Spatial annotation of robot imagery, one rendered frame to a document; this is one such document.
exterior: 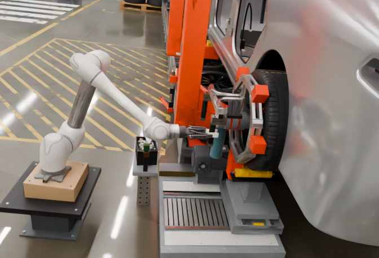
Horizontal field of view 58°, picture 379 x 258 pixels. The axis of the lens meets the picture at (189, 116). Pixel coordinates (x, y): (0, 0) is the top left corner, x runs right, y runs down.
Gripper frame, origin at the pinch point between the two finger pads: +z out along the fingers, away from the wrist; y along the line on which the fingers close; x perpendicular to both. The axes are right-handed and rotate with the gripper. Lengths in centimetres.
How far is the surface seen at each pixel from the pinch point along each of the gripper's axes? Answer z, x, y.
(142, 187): -40, -66, -30
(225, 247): 16, -75, 18
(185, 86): -12, 5, -60
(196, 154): 0, -43, -43
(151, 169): -35, -38, -14
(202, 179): 10, -74, -53
